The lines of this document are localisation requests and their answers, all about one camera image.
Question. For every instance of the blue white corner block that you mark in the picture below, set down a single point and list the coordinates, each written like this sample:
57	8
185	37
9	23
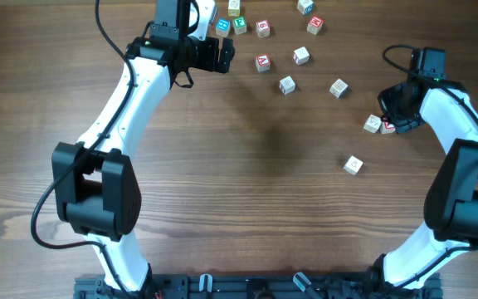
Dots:
305	6

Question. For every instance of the red 6 number block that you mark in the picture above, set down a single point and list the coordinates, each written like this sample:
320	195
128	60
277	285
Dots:
263	28

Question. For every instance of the yellow letter block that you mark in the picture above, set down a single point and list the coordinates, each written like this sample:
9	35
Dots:
234	8

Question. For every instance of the plain B letter block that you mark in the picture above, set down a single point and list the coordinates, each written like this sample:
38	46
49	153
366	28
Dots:
339	88

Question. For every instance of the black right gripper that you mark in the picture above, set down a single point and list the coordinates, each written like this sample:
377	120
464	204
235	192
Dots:
399	120

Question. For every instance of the plain red trimmed block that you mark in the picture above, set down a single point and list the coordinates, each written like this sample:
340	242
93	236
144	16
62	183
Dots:
287	85

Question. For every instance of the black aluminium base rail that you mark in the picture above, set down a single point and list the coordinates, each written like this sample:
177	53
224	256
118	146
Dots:
344	285

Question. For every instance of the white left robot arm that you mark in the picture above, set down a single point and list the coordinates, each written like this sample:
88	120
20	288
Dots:
94	184

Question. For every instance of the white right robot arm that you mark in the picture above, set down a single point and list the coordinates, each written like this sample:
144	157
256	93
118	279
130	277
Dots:
450	225

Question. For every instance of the green F letter block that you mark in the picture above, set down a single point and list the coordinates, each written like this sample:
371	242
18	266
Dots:
239	25

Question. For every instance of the red A letter block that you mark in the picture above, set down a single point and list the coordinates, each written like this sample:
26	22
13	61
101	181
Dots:
263	63

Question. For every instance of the red edged plain block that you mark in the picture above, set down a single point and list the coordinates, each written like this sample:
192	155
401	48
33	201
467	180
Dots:
301	56

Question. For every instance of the blue letter block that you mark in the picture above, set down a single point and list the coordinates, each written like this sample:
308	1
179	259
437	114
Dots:
223	27

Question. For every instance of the red Y letter block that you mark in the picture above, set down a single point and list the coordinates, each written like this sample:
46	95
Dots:
387	128

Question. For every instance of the red M letter block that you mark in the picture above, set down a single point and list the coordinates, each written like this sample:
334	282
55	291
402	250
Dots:
315	24

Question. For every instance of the plain wooden picture block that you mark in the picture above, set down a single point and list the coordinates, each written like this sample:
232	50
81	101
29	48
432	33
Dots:
372	124

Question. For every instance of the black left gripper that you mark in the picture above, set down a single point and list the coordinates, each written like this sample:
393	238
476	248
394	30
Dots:
217	54

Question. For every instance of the green edged plain block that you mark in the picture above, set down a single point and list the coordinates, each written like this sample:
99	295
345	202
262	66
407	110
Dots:
353	165

